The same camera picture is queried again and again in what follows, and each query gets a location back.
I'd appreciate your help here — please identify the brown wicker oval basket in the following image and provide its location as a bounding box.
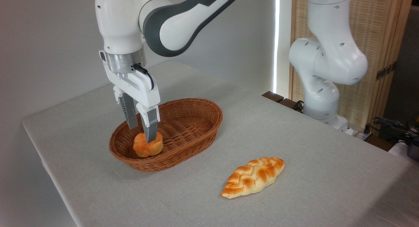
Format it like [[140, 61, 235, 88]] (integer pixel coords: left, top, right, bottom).
[[109, 98, 223, 172]]

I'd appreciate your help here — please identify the black cable bundle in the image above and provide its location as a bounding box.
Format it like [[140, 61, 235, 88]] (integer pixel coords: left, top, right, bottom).
[[364, 116, 419, 143]]

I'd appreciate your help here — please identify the grey tablecloth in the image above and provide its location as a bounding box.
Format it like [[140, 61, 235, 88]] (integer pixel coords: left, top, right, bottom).
[[22, 60, 419, 227]]

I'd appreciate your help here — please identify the long braided bread loaf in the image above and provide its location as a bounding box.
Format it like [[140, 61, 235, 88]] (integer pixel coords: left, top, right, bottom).
[[220, 157, 285, 199]]

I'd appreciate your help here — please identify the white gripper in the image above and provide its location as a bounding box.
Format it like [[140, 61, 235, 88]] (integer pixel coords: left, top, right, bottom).
[[99, 50, 161, 144]]

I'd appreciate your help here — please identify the dark wooden bench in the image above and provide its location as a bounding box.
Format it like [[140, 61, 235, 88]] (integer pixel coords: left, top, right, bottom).
[[262, 91, 304, 114]]

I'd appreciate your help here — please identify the round orange bread roll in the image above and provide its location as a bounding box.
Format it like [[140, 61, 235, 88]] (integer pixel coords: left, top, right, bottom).
[[133, 131, 164, 158]]

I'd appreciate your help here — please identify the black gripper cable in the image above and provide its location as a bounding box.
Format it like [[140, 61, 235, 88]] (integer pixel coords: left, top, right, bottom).
[[133, 63, 155, 91]]

